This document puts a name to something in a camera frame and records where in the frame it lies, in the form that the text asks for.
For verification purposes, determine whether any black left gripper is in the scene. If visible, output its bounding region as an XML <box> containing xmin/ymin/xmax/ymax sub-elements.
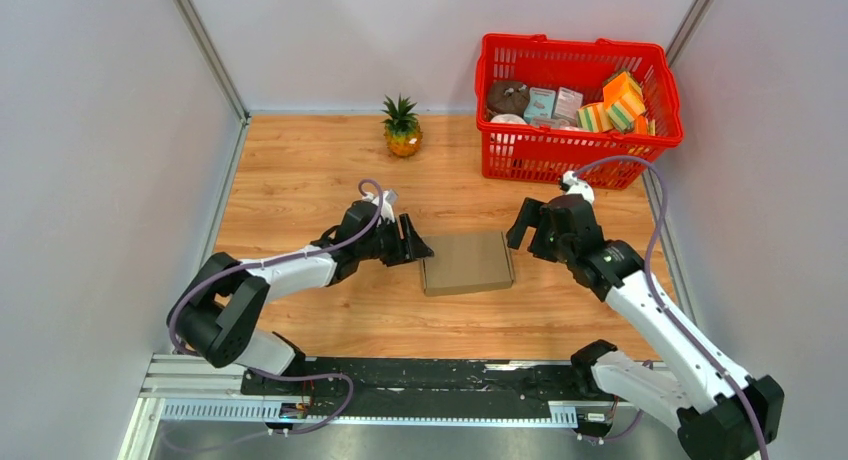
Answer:
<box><xmin>357</xmin><ymin>214</ymin><xmax>435</xmax><ymax>268</ymax></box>

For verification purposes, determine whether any brown cardboard box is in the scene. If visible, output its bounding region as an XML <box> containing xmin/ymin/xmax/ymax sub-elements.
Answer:
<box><xmin>420</xmin><ymin>231</ymin><xmax>515</xmax><ymax>297</ymax></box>

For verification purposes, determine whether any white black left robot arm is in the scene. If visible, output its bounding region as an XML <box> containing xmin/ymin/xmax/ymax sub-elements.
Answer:
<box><xmin>166</xmin><ymin>199</ymin><xmax>434</xmax><ymax>395</ymax></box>

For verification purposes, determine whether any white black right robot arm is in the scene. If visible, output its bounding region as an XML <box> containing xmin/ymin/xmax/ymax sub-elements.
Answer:
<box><xmin>506</xmin><ymin>193</ymin><xmax>785</xmax><ymax>459</ymax></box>

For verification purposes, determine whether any teal small box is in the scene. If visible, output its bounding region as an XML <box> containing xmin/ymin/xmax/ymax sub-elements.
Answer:
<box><xmin>523</xmin><ymin>87</ymin><xmax>557</xmax><ymax>123</ymax></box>

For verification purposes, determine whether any grey small box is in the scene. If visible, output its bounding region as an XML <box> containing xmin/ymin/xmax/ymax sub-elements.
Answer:
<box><xmin>551</xmin><ymin>87</ymin><xmax>583</xmax><ymax>126</ymax></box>

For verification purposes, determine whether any toy pineapple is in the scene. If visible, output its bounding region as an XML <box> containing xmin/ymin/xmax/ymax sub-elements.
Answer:
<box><xmin>382</xmin><ymin>95</ymin><xmax>423</xmax><ymax>158</ymax></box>

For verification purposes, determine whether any red plastic basket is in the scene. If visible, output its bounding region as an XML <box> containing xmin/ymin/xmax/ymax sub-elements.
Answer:
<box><xmin>475</xmin><ymin>33</ymin><xmax>684</xmax><ymax>189</ymax></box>

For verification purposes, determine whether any striped yellow green sponge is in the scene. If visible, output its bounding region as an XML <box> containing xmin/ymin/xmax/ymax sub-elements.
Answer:
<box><xmin>577</xmin><ymin>102</ymin><xmax>613</xmax><ymax>133</ymax></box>

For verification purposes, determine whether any brown round object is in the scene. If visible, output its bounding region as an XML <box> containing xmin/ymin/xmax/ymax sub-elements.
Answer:
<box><xmin>486</xmin><ymin>80</ymin><xmax>530</xmax><ymax>117</ymax></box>

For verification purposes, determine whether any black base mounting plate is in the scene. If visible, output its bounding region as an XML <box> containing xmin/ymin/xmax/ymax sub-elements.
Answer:
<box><xmin>241</xmin><ymin>357</ymin><xmax>622</xmax><ymax>421</ymax></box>

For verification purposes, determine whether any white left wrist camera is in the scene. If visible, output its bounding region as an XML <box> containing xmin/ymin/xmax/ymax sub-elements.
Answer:
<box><xmin>372</xmin><ymin>189</ymin><xmax>398</xmax><ymax>222</ymax></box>

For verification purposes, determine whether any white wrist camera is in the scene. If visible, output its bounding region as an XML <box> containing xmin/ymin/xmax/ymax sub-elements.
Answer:
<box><xmin>372</xmin><ymin>189</ymin><xmax>398</xmax><ymax>222</ymax></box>
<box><xmin>559</xmin><ymin>170</ymin><xmax>595</xmax><ymax>205</ymax></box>

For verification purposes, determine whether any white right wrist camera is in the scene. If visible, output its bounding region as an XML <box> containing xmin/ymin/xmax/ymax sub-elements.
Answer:
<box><xmin>559</xmin><ymin>170</ymin><xmax>595</xmax><ymax>205</ymax></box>

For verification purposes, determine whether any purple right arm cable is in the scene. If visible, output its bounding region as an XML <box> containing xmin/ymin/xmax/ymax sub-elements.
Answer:
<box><xmin>570</xmin><ymin>155</ymin><xmax>772</xmax><ymax>460</ymax></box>

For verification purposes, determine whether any aluminium base frame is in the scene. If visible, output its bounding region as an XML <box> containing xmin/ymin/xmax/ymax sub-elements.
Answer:
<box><xmin>116</xmin><ymin>357</ymin><xmax>763</xmax><ymax>460</ymax></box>

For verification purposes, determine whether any aluminium corner rail right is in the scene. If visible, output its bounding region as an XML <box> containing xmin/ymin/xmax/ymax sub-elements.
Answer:
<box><xmin>666</xmin><ymin>0</ymin><xmax>714</xmax><ymax>66</ymax></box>

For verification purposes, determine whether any aluminium corner rail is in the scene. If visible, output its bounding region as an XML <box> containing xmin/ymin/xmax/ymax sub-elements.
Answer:
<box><xmin>173</xmin><ymin>0</ymin><xmax>250</xmax><ymax>125</ymax></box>
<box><xmin>666</xmin><ymin>0</ymin><xmax>714</xmax><ymax>66</ymax></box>

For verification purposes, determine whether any aluminium corner rail left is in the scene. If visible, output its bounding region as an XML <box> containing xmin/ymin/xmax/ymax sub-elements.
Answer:
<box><xmin>173</xmin><ymin>0</ymin><xmax>250</xmax><ymax>125</ymax></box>

